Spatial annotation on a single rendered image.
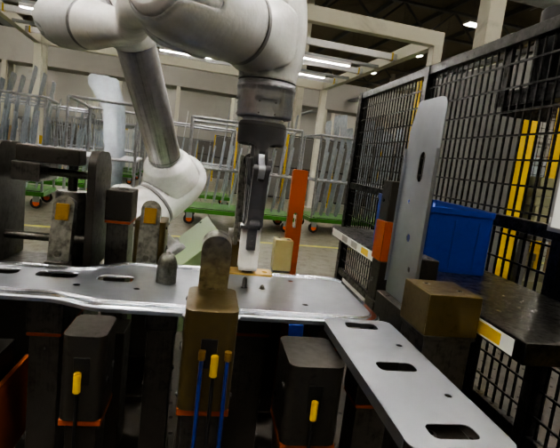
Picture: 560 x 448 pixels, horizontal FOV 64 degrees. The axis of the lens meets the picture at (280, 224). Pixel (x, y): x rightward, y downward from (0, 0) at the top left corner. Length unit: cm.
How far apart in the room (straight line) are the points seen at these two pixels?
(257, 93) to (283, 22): 10
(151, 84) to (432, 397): 104
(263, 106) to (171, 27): 19
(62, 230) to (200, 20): 49
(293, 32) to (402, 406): 50
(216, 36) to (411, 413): 46
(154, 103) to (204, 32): 76
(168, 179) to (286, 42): 85
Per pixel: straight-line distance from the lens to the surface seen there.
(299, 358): 56
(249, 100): 68
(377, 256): 95
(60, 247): 89
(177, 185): 145
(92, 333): 57
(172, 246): 144
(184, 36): 57
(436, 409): 48
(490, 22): 880
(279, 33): 66
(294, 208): 88
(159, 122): 134
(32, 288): 70
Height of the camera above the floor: 121
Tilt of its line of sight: 8 degrees down
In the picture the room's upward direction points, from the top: 7 degrees clockwise
